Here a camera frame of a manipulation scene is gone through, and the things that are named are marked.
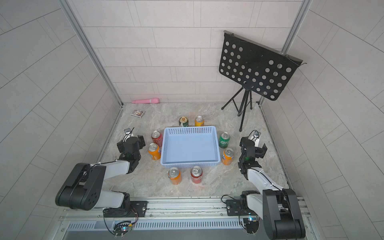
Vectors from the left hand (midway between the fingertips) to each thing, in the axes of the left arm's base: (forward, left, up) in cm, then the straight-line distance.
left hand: (134, 135), depth 91 cm
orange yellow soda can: (+8, -40, +4) cm, 41 cm away
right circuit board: (-44, -64, -5) cm, 78 cm away
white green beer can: (+8, -30, +4) cm, 32 cm away
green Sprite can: (-5, -55, +3) cm, 55 cm away
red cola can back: (-3, -16, +3) cm, 16 cm away
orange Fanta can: (-15, -56, +5) cm, 58 cm away
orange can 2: (-25, -28, +4) cm, 38 cm away
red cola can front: (-24, -39, +4) cm, 46 cm away
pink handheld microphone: (+34, -3, -3) cm, 34 cm away
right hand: (-3, -73, +4) cm, 73 cm away
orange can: (-12, -16, +4) cm, 20 cm away
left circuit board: (-45, -5, -8) cm, 46 cm away
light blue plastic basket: (-4, -32, -7) cm, 33 cm away
